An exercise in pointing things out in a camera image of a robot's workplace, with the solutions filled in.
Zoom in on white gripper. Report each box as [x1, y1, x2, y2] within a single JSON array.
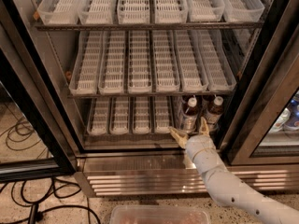
[[169, 117, 221, 174]]

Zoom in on tea bottle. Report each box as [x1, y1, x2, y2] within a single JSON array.
[[181, 96, 197, 108], [200, 96, 225, 133], [178, 97, 199, 133]]

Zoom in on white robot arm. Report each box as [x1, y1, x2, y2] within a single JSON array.
[[169, 117, 299, 224]]

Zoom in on shelf tray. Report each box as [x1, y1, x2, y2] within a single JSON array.
[[153, 96, 173, 133], [174, 30, 207, 92], [98, 31, 126, 94], [133, 97, 151, 134], [109, 97, 130, 134], [197, 30, 236, 91], [187, 0, 225, 22], [152, 30, 180, 92], [153, 0, 188, 24], [69, 31, 103, 95], [37, 0, 80, 25], [173, 95, 200, 134], [197, 94, 226, 134], [222, 0, 264, 22], [87, 97, 109, 135], [128, 31, 152, 93], [78, 0, 117, 25], [117, 0, 150, 24]]

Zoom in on right glass fridge door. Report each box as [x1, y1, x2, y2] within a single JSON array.
[[217, 0, 299, 166]]

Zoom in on glass fridge door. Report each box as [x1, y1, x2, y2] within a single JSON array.
[[217, 0, 299, 166], [0, 0, 77, 183]]

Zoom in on white bottle behind door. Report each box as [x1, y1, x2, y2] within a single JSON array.
[[269, 108, 291, 133]]

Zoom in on steel fridge cabinet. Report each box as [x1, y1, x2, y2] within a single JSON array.
[[6, 0, 299, 199]]

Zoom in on left glass fridge door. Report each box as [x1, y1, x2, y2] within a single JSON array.
[[0, 0, 77, 183]]

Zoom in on blue can behind door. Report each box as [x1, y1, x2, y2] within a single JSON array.
[[284, 99, 299, 131]]

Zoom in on clear plastic bin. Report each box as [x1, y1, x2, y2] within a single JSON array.
[[109, 205, 211, 224]]

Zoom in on black floor cables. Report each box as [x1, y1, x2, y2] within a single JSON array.
[[0, 103, 102, 224]]

